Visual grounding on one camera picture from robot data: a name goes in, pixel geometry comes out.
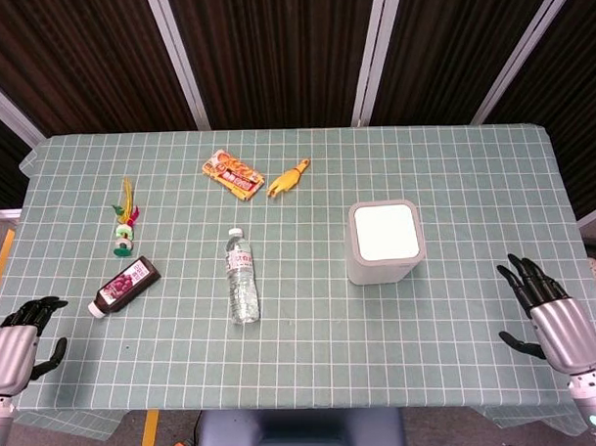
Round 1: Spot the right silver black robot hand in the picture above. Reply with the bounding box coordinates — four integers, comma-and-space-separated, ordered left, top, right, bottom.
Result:
495, 249, 596, 377

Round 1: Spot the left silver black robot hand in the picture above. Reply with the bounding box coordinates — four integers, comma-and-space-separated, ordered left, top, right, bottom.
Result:
0, 295, 72, 397

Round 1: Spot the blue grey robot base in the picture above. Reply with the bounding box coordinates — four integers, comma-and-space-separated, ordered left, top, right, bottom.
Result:
193, 403, 408, 446

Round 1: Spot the white square box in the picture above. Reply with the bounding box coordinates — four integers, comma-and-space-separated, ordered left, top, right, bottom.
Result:
344, 199, 426, 287

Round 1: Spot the yellow wooden board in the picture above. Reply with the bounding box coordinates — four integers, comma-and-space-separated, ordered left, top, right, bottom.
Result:
0, 229, 19, 290

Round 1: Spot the dark purple juice bottle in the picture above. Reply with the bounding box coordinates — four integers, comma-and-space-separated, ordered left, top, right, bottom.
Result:
86, 254, 164, 321

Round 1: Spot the yellow floor tape strip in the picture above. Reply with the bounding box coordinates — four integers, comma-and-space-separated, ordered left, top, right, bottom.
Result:
136, 409, 161, 446

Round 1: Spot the colourful feather shuttlecock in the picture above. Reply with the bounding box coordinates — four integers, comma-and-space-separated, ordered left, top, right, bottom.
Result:
109, 176, 144, 259

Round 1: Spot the clear plastic water bottle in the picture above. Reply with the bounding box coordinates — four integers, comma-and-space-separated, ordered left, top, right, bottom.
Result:
223, 226, 261, 327

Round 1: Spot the green checked tablecloth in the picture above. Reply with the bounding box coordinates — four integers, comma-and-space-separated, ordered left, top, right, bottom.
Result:
0, 115, 596, 446

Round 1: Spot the orange red snack packet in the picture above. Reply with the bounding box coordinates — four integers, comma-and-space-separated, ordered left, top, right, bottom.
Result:
200, 146, 268, 204

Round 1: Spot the yellow rubber chicken toy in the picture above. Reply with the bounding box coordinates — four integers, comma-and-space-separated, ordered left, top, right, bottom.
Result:
264, 157, 312, 200

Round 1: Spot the white partition post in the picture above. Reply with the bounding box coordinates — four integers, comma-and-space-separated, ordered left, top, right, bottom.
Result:
347, 0, 406, 129
465, 0, 586, 126
0, 67, 47, 151
145, 0, 211, 134

